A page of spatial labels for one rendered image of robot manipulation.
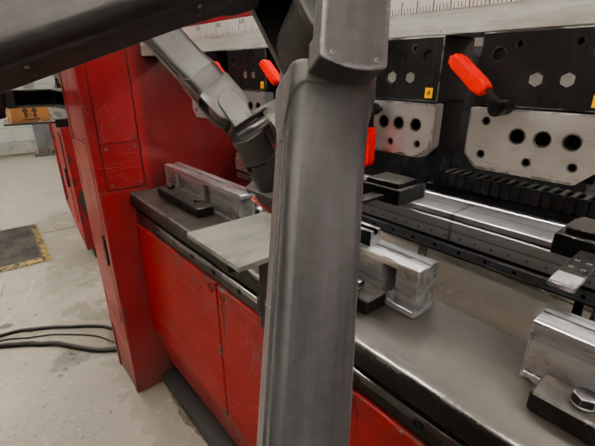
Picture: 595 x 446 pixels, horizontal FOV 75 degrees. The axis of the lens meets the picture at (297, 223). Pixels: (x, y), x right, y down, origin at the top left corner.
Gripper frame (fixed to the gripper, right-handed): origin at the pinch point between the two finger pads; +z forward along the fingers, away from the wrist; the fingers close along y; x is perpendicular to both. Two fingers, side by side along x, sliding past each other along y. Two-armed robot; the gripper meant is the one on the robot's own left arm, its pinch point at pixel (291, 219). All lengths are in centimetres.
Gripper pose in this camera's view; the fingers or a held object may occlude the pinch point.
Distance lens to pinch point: 75.1
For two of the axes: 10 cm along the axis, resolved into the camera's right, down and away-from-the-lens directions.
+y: -6.4, -2.7, 7.2
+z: 3.6, 7.2, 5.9
